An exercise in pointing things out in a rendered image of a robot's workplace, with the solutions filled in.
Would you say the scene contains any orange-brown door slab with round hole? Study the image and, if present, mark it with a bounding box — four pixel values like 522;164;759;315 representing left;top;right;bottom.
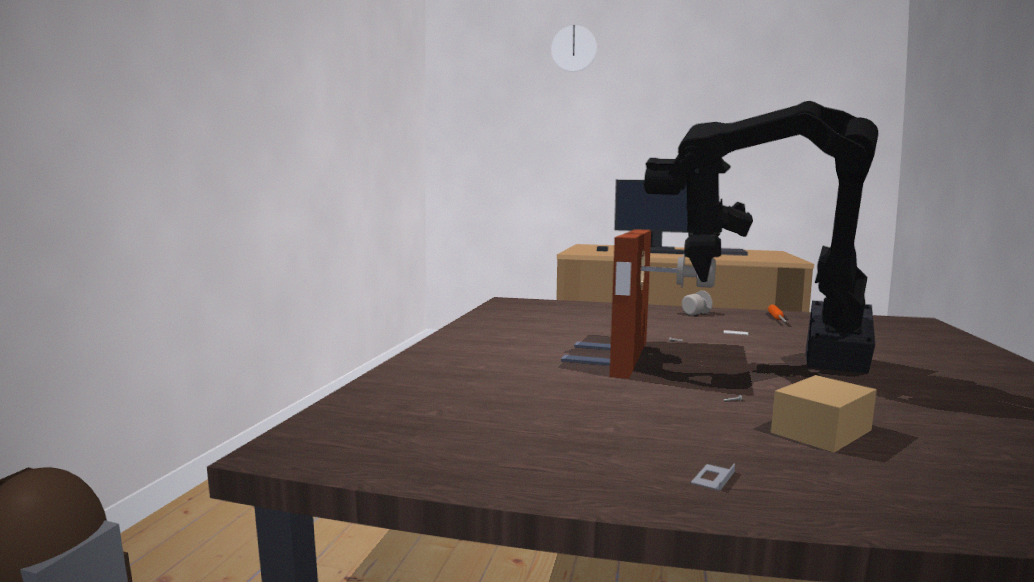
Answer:
609;229;651;379

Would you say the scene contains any orange-handled screwdriver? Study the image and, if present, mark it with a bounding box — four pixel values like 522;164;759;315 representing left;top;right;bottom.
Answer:
768;305;786;321

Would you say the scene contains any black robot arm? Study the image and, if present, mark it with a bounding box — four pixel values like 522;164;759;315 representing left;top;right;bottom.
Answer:
644;101;878;334

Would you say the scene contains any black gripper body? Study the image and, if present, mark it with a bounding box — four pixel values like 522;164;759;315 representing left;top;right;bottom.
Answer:
685;196;721;258

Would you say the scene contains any white door knob with square spindle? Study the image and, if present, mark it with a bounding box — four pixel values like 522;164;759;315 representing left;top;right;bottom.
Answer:
641;254;716;288

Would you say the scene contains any tan cardboard box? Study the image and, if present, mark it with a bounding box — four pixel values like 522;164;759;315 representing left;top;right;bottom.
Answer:
771;375;877;452

